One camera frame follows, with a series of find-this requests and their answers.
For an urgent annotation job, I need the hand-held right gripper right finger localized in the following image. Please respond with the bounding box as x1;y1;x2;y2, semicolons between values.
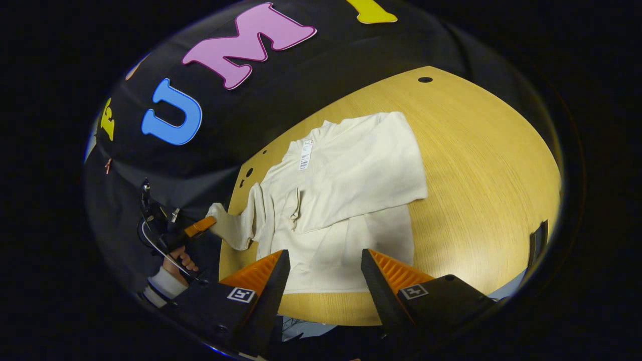
360;248;498;346

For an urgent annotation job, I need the black backdrop cloth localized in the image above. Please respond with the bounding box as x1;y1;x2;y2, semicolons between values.
84;0;552;301

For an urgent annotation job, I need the grey cable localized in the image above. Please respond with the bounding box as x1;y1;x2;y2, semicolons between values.
140;221;199;277

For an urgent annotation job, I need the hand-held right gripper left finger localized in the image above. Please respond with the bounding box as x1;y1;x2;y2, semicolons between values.
159;249;291;358

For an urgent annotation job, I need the cream sweatshirt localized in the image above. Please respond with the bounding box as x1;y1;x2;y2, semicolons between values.
207;111;429;294

